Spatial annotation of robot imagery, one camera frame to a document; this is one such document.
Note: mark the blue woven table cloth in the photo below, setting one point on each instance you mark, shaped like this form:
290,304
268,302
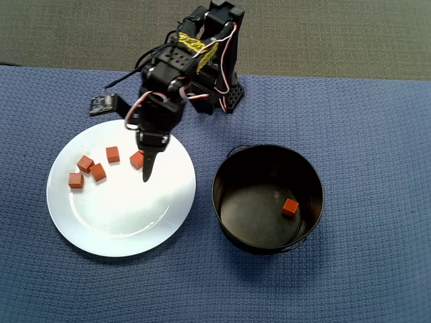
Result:
336,134

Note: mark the black metal bucket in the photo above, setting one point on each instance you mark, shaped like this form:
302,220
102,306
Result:
256,215

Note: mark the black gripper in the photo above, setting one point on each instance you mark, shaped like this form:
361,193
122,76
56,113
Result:
152,138

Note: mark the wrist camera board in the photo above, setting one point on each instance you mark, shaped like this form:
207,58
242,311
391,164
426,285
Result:
104,105

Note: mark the white round plate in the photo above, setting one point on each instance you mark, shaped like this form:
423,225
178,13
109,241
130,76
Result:
128,208

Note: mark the red cube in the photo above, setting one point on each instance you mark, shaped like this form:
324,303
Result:
98,172
75,181
135,161
112,154
85,163
290,207

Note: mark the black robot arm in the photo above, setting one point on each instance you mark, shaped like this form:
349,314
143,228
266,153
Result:
161,72

